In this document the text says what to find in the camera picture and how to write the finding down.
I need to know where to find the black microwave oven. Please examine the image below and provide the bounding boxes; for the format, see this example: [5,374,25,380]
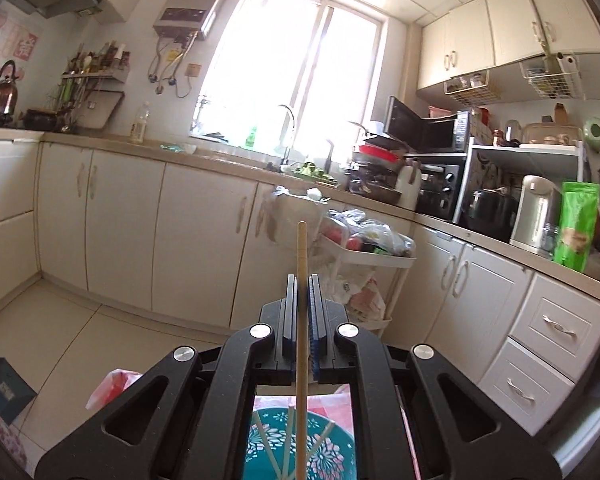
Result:
[382,96,473,153]

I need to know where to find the cream upper wall cabinets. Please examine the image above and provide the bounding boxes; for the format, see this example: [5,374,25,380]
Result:
[416,0,600,93]

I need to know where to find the white hanging wire basket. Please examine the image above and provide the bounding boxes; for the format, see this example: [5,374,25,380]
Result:
[520,52,583,101]
[444,70,498,108]

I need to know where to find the stack of pans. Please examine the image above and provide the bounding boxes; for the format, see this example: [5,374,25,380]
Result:
[347,132,406,206]

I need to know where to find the wall spice rack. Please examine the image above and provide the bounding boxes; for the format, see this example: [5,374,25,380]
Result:
[60,42,131,83]

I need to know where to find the black cooking pot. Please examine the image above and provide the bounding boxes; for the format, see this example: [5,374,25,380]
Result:
[464,187,518,241]

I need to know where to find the black wok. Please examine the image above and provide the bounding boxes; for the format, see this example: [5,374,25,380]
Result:
[22,107,61,131]

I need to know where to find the white plastic bag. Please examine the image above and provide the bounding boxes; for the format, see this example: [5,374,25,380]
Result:
[332,262,376,306]

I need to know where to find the water heater hoses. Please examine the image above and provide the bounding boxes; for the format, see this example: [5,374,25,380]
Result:
[147,35,201,98]

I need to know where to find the steel kitchen faucet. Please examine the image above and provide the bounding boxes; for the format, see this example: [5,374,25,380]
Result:
[277,105,297,171]

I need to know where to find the white hanging waste bin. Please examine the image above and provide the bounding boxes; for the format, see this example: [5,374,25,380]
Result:
[270,185,333,256]

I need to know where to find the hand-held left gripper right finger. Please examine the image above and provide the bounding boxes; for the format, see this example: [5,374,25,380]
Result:
[306,274,563,480]

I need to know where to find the green snack packet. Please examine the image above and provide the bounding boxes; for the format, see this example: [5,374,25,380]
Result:
[553,181,600,273]

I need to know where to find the clear plastic bottle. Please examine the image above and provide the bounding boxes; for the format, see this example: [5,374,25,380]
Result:
[130,101,151,145]

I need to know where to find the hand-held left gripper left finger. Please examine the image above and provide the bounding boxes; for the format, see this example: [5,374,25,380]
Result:
[35,274,301,480]

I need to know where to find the blue shopping bag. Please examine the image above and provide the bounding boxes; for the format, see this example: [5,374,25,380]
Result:
[0,355,37,426]

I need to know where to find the pile of wooden chopsticks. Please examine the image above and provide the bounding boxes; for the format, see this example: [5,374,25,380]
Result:
[252,407,338,480]

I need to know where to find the white rolling cart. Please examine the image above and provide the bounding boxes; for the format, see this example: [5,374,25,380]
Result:
[320,210,417,341]

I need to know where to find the kitchen window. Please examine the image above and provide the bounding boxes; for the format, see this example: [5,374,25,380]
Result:
[190,0,386,161]

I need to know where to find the white countertop shelf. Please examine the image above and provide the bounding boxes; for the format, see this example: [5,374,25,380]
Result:
[452,140,588,241]

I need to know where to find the clear bags of groceries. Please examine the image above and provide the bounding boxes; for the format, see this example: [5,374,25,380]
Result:
[322,208,416,258]

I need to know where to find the grey wall water heater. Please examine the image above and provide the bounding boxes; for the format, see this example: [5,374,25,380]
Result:
[153,0,233,41]

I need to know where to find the cream kitchen base cabinets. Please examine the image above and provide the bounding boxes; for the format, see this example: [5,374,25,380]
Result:
[0,127,600,436]

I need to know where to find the green round container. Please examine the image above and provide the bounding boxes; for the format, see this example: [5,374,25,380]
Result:
[582,117,600,153]

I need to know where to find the steel kettle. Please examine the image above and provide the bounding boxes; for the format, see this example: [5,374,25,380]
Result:
[0,60,21,116]

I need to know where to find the black toaster oven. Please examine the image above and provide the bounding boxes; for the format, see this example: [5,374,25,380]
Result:
[405,152,468,221]

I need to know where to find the pink wall posters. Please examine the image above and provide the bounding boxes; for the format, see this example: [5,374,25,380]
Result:
[0,10,38,91]

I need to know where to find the printed plastic bag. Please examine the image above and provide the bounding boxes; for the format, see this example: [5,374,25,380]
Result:
[347,280,387,322]

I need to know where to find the white cutting board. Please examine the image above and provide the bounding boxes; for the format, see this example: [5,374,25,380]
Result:
[395,165,422,211]

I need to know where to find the white electric water boiler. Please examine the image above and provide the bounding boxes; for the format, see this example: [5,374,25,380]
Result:
[510,175,563,260]

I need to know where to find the dark hanging tray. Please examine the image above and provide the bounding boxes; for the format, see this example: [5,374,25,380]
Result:
[75,90,126,131]

